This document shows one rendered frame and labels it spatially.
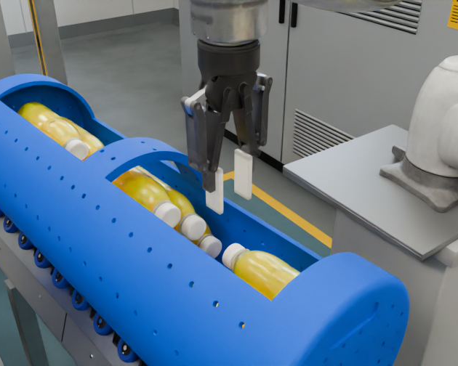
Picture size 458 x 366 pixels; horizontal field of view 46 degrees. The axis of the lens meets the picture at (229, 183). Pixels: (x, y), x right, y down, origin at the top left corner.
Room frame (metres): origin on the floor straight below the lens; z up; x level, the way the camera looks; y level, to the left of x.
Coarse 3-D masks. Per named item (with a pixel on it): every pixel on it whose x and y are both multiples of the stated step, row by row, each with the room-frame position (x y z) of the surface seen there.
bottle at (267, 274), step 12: (240, 252) 0.61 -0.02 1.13; (252, 252) 0.60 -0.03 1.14; (264, 252) 0.60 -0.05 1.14; (240, 264) 0.59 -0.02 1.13; (252, 264) 0.58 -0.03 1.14; (264, 264) 0.57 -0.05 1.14; (276, 264) 0.57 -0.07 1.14; (288, 264) 0.58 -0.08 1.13; (240, 276) 0.57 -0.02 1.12; (252, 276) 0.56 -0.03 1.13; (264, 276) 0.55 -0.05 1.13; (276, 276) 0.55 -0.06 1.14; (288, 276) 0.55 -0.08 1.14; (264, 288) 0.54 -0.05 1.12; (276, 288) 0.53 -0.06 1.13
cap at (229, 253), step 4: (232, 244) 0.63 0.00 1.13; (236, 244) 0.64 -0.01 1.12; (228, 248) 0.63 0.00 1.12; (232, 248) 0.63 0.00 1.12; (236, 248) 0.62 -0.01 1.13; (240, 248) 0.63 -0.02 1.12; (244, 248) 0.63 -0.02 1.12; (224, 252) 0.62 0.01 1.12; (228, 252) 0.62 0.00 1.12; (232, 252) 0.62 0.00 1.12; (236, 252) 0.62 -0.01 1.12; (224, 256) 0.62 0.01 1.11; (228, 256) 0.62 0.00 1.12; (232, 256) 0.61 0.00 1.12; (224, 260) 0.62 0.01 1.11; (228, 260) 0.61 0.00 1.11; (224, 264) 0.62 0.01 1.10; (228, 264) 0.61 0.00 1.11; (228, 268) 0.62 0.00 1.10
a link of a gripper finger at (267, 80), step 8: (264, 80) 0.66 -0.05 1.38; (272, 80) 0.66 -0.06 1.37; (256, 96) 0.66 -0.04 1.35; (264, 96) 0.65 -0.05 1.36; (256, 104) 0.66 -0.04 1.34; (264, 104) 0.65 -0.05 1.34; (256, 112) 0.66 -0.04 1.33; (264, 112) 0.65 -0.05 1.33; (256, 120) 0.66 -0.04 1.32; (264, 120) 0.65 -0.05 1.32; (256, 128) 0.66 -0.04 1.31; (264, 128) 0.65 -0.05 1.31; (264, 136) 0.65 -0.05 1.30; (264, 144) 0.65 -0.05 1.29
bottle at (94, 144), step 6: (66, 120) 1.04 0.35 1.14; (78, 126) 1.01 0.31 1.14; (84, 132) 0.98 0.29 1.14; (84, 138) 0.95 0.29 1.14; (90, 138) 0.96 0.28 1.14; (96, 138) 0.97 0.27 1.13; (90, 144) 0.94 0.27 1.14; (96, 144) 0.94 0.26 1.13; (102, 144) 0.96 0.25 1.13; (90, 150) 0.93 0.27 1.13; (96, 150) 0.93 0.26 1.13
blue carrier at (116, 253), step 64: (0, 128) 0.88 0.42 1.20; (0, 192) 0.80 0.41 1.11; (64, 192) 0.68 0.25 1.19; (192, 192) 0.84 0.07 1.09; (64, 256) 0.62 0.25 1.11; (128, 256) 0.54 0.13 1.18; (192, 256) 0.50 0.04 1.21; (320, 256) 0.62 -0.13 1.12; (128, 320) 0.49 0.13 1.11; (192, 320) 0.43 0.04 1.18; (256, 320) 0.40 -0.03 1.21; (320, 320) 0.38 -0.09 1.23; (384, 320) 0.45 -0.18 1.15
